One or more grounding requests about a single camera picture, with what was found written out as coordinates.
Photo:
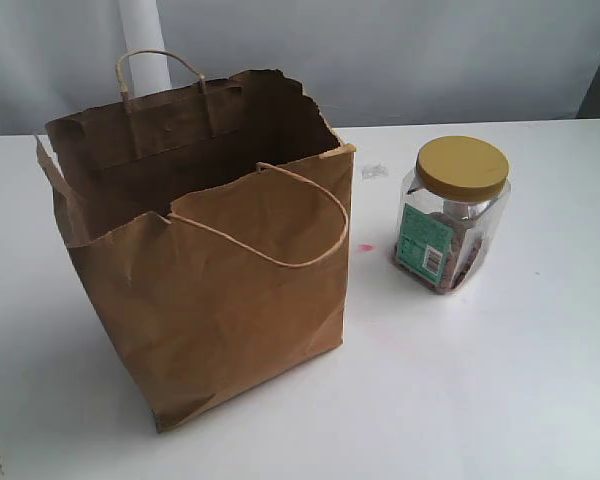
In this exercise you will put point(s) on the clear jar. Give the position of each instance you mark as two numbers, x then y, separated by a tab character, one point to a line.
450	206

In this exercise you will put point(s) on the white roll in background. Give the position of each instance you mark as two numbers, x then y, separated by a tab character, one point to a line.
142	30

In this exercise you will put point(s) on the brown paper bag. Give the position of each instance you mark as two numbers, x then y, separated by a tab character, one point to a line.
209	227

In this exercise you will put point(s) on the clear plastic scrap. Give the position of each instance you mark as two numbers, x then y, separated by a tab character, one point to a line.
374	171

